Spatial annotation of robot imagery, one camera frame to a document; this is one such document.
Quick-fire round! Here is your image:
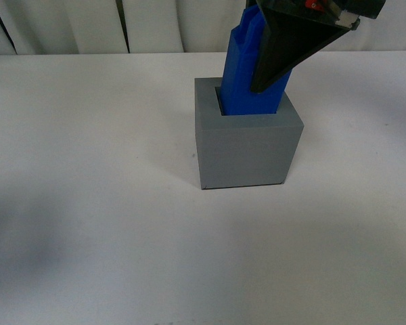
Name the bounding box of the white curtain backdrop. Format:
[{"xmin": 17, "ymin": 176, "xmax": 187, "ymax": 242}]
[{"xmin": 0, "ymin": 0, "xmax": 406, "ymax": 56}]

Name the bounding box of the gray square base block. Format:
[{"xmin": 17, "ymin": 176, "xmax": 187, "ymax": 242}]
[{"xmin": 194, "ymin": 77, "xmax": 304, "ymax": 190}]

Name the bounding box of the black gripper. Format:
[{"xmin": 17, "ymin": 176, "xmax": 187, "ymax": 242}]
[{"xmin": 246, "ymin": 0, "xmax": 386, "ymax": 93}]

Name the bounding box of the blue handled insert part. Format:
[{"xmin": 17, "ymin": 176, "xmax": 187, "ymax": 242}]
[{"xmin": 219, "ymin": 5, "xmax": 290, "ymax": 115}]

